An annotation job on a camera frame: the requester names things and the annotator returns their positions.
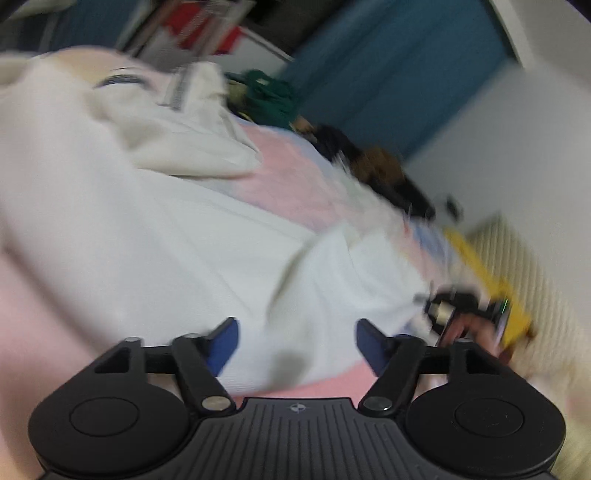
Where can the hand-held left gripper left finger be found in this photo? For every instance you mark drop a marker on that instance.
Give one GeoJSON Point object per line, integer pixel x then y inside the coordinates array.
{"type": "Point", "coordinates": [225, 345]}

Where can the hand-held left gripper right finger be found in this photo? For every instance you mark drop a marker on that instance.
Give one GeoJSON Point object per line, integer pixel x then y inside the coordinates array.
{"type": "Point", "coordinates": [369, 347]}

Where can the white sweater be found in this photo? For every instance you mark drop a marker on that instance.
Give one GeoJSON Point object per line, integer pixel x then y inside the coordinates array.
{"type": "Point", "coordinates": [161, 230]}

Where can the dark clothes pile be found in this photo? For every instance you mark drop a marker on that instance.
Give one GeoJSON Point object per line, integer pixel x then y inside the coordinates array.
{"type": "Point", "coordinates": [408, 189]}

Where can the person's right hand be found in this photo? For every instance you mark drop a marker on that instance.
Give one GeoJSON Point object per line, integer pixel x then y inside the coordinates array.
{"type": "Point", "coordinates": [468, 328]}

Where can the cream ribbed panel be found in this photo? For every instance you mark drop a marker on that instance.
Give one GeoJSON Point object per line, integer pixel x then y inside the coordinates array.
{"type": "Point", "coordinates": [535, 281]}

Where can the brown plush toy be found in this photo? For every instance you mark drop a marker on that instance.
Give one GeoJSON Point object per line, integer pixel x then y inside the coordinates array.
{"type": "Point", "coordinates": [379, 162]}

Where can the pastel bed blanket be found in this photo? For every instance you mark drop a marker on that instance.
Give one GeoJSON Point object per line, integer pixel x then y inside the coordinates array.
{"type": "Point", "coordinates": [286, 152]}

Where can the blue curtain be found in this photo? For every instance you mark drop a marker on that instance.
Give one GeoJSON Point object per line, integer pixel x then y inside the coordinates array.
{"type": "Point", "coordinates": [78, 23]}
{"type": "Point", "coordinates": [392, 69]}

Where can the green garment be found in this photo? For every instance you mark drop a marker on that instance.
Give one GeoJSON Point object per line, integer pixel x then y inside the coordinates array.
{"type": "Point", "coordinates": [268, 97]}

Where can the red cloth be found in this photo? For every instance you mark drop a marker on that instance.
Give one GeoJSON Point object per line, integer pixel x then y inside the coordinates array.
{"type": "Point", "coordinates": [222, 41]}

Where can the metal drying rack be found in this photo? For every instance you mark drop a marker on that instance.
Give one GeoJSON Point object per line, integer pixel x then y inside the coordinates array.
{"type": "Point", "coordinates": [152, 27]}

